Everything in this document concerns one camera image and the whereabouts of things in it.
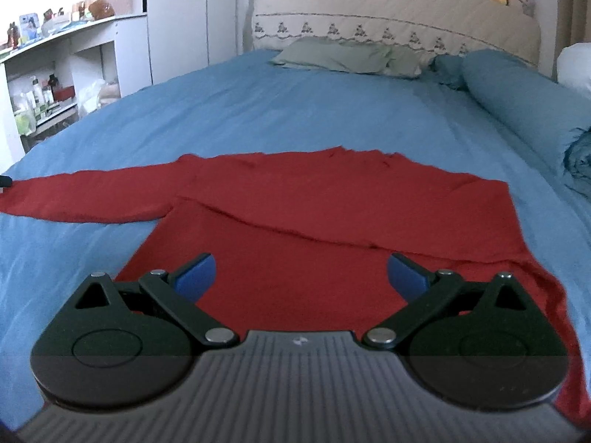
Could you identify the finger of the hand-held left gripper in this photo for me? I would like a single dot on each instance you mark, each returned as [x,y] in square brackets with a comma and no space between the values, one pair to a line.
[4,181]

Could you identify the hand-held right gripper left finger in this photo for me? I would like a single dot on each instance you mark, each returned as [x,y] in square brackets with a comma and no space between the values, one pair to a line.
[197,278]

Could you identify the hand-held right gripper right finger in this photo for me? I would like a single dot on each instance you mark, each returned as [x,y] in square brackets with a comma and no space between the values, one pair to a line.
[406,278]

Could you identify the red long-sleeved sweater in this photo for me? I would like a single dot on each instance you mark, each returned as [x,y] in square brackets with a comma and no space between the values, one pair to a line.
[300,203]

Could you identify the white bottle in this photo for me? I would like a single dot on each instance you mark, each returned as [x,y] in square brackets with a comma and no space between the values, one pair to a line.
[33,92]

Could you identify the red box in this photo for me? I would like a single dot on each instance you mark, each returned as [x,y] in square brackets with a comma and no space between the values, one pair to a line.
[64,93]

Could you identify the white plastic bag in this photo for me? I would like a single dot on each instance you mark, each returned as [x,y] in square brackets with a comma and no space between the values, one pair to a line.
[94,97]

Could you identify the dark red figurine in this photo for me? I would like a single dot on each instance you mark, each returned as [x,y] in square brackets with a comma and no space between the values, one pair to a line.
[12,36]

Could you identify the blue picture box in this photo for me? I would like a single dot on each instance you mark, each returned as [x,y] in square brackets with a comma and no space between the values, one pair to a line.
[28,26]

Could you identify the white shelf unit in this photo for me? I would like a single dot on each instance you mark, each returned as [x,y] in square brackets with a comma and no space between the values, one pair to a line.
[131,55]

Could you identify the bed with blue sheet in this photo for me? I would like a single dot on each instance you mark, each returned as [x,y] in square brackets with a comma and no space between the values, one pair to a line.
[277,110]

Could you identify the brown bear figure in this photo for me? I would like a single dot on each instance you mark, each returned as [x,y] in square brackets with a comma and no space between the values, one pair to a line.
[101,8]

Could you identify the rolled blue duvet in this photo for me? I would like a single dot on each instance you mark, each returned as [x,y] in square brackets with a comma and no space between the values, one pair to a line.
[517,101]

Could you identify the green pillow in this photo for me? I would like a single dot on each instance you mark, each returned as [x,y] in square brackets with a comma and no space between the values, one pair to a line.
[341,57]

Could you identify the white wardrobe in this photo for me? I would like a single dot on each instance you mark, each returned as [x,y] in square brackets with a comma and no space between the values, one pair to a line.
[184,32]

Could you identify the white pillow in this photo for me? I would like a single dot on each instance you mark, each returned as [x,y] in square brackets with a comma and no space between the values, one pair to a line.
[575,64]

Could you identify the cream embroidered headboard cover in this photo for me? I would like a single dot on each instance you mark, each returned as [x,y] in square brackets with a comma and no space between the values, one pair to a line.
[369,4]

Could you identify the grey plush toy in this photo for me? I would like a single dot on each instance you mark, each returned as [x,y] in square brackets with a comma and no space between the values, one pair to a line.
[524,2]

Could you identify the beige curtain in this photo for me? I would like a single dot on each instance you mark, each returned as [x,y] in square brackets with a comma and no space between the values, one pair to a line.
[575,0]

